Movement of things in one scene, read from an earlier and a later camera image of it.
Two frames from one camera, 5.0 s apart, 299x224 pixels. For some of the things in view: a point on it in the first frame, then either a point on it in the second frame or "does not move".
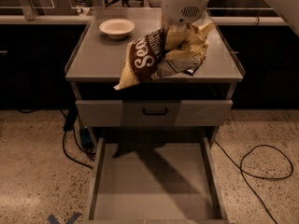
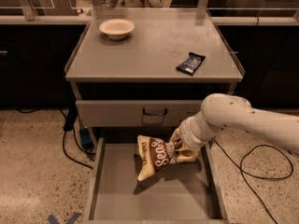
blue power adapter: x=86 y=137 does not move
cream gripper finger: x=196 y=45 -> x=177 y=136
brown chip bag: x=147 y=57 -> x=155 y=155
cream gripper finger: x=175 y=34 -> x=187 y=154
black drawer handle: x=155 y=113 does not move
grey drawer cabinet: x=175 y=112 does not move
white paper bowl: x=117 y=28 does not move
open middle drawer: x=154 y=180 does not move
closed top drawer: x=153 y=113 does not move
